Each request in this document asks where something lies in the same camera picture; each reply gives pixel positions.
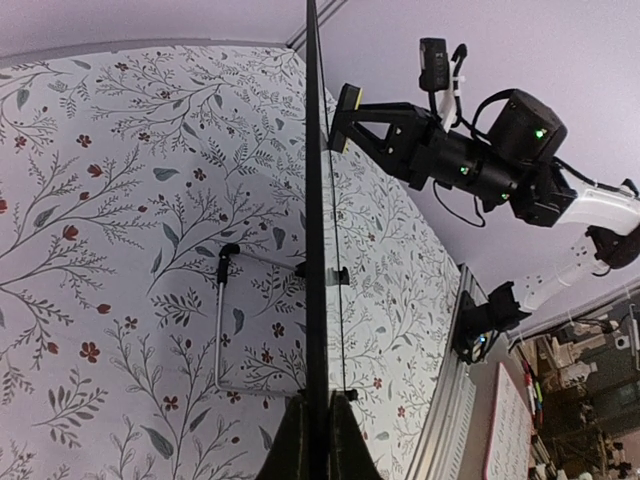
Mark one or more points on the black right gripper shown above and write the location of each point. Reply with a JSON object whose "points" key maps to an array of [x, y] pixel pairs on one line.
{"points": [[513, 163]]}

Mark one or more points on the metal wire whiteboard stand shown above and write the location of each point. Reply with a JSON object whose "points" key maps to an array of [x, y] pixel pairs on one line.
{"points": [[225, 259]]}

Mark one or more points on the yellow black whiteboard eraser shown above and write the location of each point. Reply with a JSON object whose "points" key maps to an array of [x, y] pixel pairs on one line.
{"points": [[343, 125]]}

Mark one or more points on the white whiteboard black frame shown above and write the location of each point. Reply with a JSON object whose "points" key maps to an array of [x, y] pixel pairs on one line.
{"points": [[324, 310]]}

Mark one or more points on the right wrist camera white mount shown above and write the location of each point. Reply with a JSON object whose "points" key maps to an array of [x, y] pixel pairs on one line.
{"points": [[440, 78]]}

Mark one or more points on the white red-lettered sign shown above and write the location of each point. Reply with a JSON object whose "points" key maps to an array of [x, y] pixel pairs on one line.
{"points": [[508, 453]]}

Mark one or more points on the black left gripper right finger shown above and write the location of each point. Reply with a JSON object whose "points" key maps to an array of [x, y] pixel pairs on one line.
{"points": [[349, 457]]}

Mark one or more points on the aluminium front rail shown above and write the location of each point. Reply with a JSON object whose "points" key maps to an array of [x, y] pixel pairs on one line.
{"points": [[440, 448]]}

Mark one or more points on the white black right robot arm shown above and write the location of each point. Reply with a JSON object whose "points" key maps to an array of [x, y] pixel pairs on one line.
{"points": [[610, 240]]}

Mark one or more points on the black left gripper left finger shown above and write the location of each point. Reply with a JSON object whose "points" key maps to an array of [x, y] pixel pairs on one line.
{"points": [[286, 459]]}

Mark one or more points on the black whiteboard stand foot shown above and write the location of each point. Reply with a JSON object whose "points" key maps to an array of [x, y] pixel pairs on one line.
{"points": [[351, 394], [337, 277]]}

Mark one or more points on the aluminium corner post right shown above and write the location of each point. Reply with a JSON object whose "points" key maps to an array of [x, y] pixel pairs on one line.
{"points": [[326, 10]]}

